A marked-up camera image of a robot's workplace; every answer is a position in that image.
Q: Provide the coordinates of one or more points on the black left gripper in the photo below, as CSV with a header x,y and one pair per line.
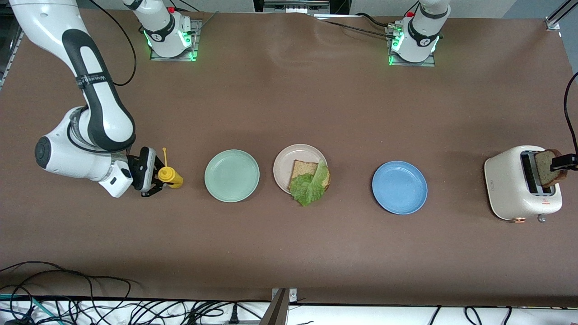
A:
x,y
566,161

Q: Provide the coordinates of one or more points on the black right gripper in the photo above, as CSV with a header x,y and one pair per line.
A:
x,y
134,165

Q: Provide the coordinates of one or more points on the brown bread slice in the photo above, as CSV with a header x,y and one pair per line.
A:
x,y
544,171
303,169

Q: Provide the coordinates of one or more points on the yellow mustard squeeze bottle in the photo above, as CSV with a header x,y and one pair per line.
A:
x,y
174,178

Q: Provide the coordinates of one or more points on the green lettuce leaf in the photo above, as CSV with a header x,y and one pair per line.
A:
x,y
309,189

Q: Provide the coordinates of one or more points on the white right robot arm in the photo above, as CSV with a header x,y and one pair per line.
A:
x,y
40,22

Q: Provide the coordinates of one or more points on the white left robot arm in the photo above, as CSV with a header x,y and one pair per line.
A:
x,y
422,36

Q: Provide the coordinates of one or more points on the mint green plate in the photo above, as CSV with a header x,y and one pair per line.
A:
x,y
232,176

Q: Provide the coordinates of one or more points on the beige plate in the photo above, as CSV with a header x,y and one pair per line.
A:
x,y
284,167

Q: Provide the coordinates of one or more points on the blue plate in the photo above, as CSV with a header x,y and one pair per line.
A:
x,y
399,188

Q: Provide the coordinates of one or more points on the cream white toaster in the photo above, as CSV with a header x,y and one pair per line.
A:
x,y
508,194

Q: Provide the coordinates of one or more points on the black power plug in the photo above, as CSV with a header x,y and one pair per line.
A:
x,y
233,313

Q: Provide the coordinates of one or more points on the aluminium profile bar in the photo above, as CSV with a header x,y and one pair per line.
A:
x,y
275,312

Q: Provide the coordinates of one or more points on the black equipment box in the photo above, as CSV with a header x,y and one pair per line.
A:
x,y
339,5

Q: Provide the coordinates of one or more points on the aluminium frame profile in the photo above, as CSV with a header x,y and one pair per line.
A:
x,y
557,16

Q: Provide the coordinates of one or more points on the metal corner bracket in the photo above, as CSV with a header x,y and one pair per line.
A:
x,y
293,295

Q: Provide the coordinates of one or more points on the grey table side rail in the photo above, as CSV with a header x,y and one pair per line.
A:
x,y
10,58

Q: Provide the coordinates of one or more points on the silver metal rail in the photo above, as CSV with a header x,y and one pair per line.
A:
x,y
293,8

